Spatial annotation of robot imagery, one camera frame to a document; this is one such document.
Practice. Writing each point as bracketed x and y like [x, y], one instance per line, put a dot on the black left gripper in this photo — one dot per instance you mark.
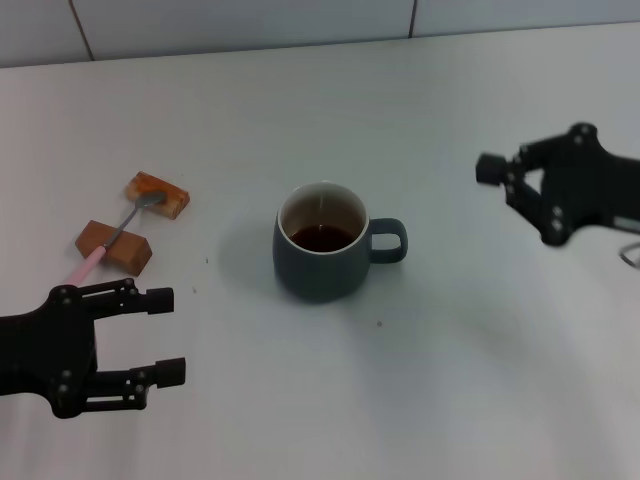
[45, 355]

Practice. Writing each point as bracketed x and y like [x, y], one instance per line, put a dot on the light stained wooden block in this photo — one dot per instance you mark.
[172, 201]

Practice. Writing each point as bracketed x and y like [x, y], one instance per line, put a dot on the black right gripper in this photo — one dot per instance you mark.
[585, 185]

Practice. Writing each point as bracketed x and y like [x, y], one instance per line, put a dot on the dark brown arched wooden block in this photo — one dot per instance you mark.
[132, 252]

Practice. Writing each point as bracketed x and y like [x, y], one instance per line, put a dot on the dark grey ceramic mug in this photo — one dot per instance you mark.
[320, 275]

